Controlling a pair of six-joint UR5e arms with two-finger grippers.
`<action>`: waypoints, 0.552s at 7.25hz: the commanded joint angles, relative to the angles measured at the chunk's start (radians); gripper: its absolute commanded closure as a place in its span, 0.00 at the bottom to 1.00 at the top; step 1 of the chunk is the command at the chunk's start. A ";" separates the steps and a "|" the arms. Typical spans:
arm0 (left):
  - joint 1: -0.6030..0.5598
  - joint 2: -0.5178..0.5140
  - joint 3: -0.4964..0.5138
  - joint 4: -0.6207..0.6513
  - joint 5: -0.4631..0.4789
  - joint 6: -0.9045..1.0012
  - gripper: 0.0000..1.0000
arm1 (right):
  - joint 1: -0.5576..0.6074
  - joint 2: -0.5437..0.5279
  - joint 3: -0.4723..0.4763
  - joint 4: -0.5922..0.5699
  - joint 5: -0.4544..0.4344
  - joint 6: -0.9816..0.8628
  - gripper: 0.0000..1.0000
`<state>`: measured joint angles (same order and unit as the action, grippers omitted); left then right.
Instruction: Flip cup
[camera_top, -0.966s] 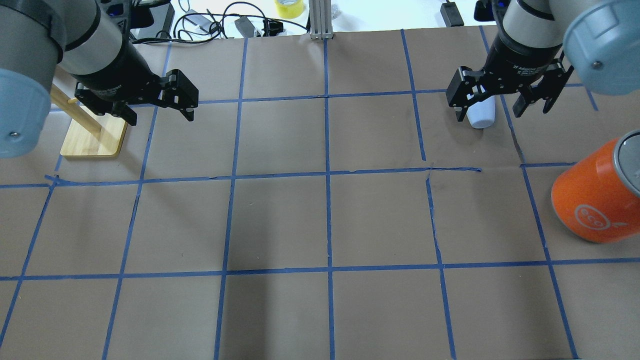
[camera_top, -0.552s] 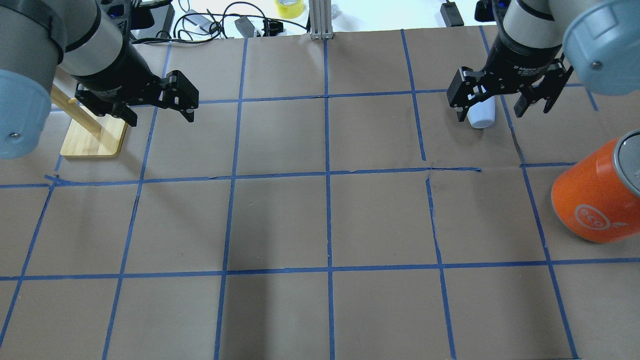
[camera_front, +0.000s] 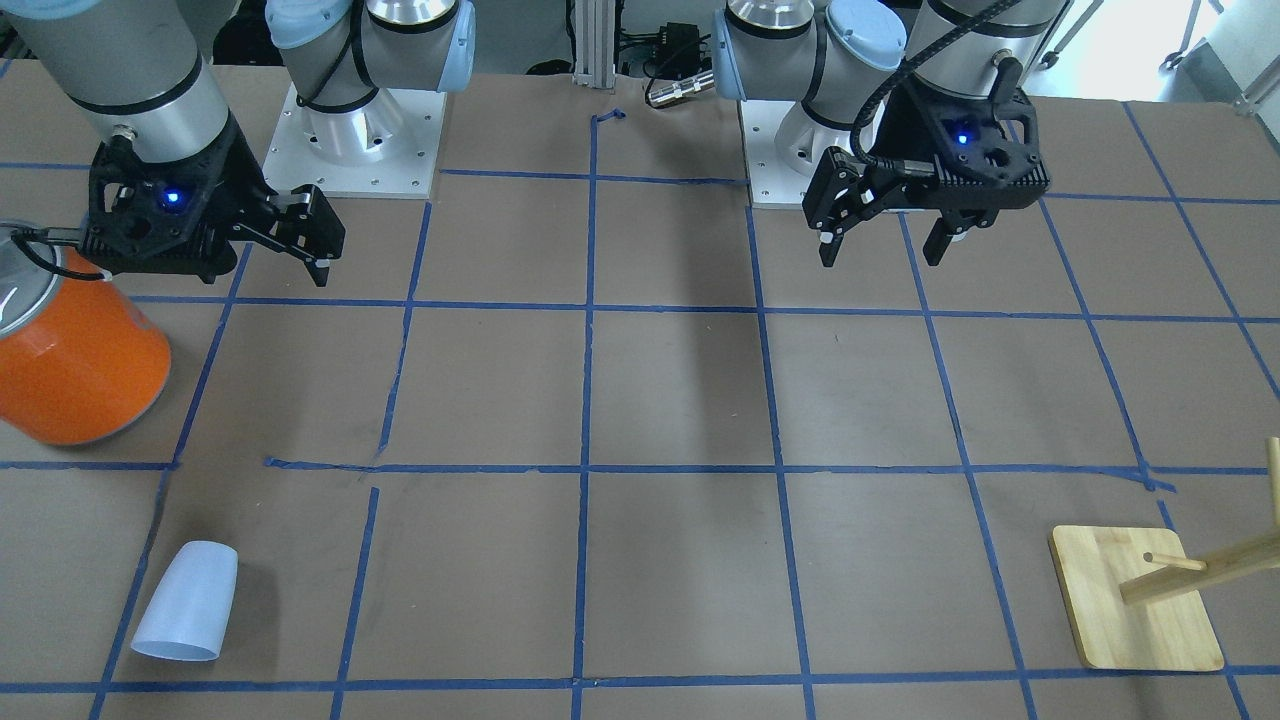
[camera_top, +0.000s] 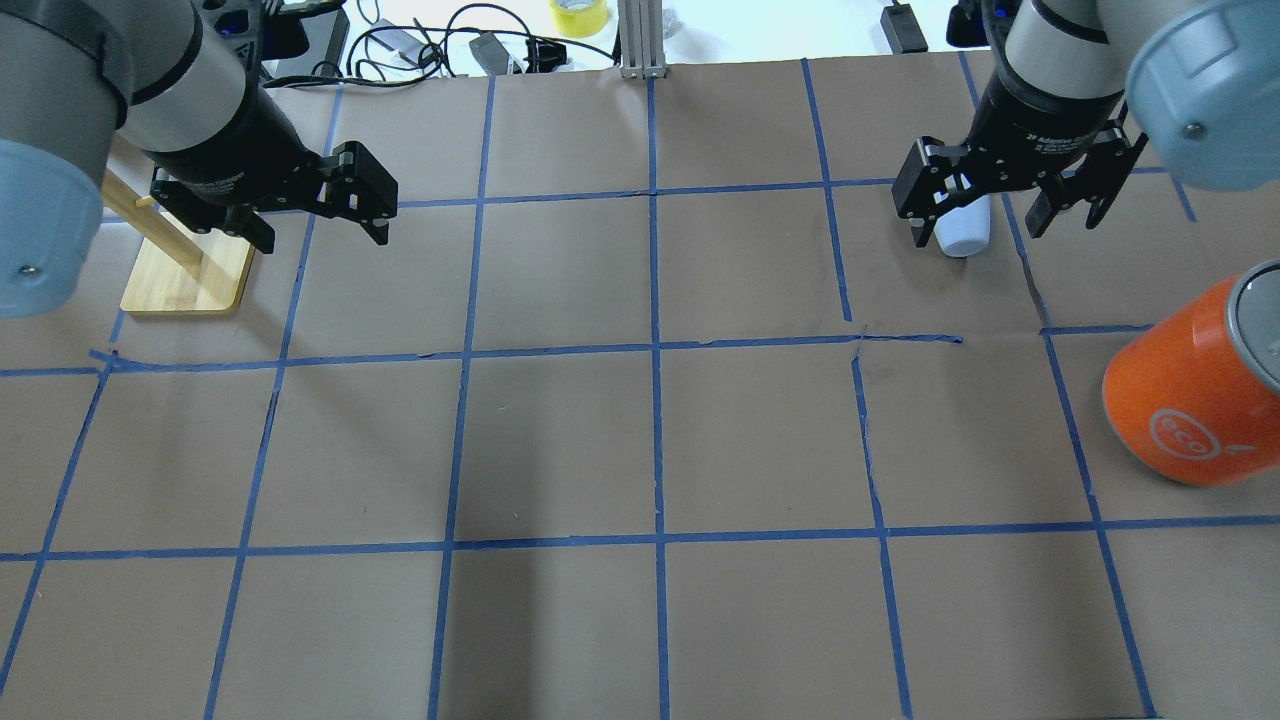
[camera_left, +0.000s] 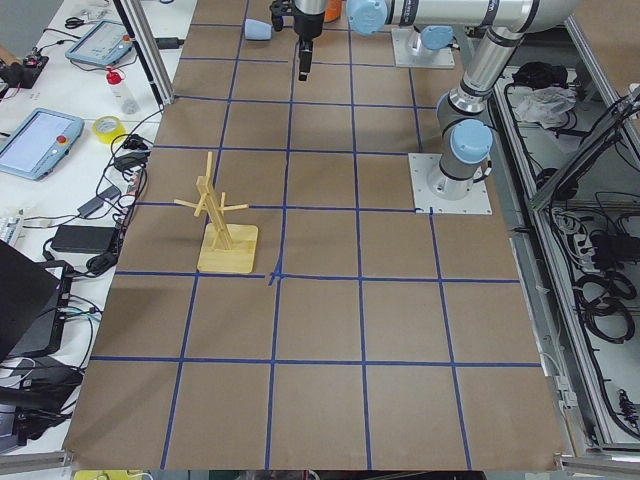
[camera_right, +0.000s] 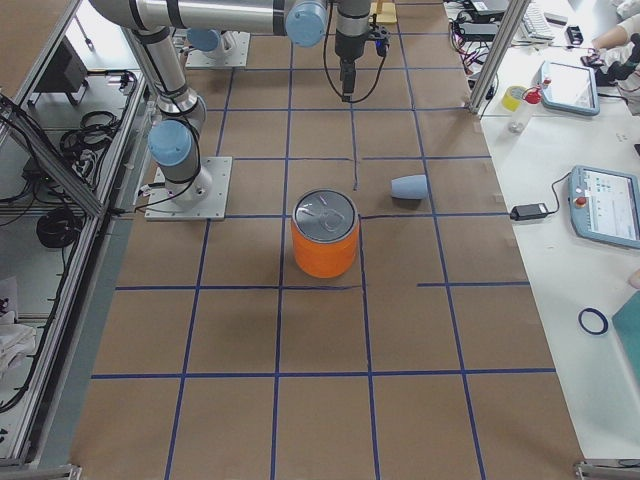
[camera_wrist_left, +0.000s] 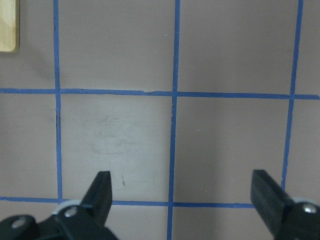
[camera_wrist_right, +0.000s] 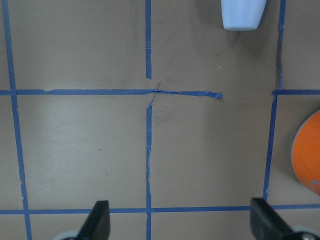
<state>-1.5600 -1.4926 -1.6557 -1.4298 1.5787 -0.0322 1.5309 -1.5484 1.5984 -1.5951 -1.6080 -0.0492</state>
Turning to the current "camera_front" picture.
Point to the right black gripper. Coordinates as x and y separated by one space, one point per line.
243 174

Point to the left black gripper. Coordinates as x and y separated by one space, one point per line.
897 130

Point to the light blue plastic cup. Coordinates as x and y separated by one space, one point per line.
188 614

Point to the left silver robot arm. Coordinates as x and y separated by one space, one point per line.
843 59

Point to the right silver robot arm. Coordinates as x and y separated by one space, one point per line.
137 63

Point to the wooden cup rack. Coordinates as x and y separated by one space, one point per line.
1133 594

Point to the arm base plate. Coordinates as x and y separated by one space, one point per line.
782 146
386 150

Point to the silver cable connector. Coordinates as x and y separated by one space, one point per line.
682 90

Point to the aluminium frame post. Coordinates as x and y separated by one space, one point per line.
594 27

